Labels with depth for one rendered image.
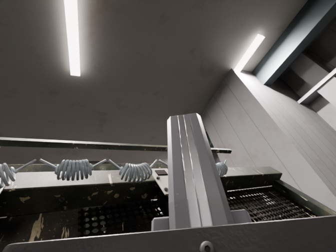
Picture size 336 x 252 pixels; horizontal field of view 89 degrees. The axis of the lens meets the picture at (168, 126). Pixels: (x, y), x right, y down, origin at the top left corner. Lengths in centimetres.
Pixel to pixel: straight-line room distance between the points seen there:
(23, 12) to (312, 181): 382
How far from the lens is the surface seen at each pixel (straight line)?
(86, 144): 64
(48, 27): 278
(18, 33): 291
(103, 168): 128
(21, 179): 77
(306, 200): 140
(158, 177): 78
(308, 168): 270
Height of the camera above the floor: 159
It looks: 36 degrees up
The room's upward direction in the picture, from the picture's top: 17 degrees counter-clockwise
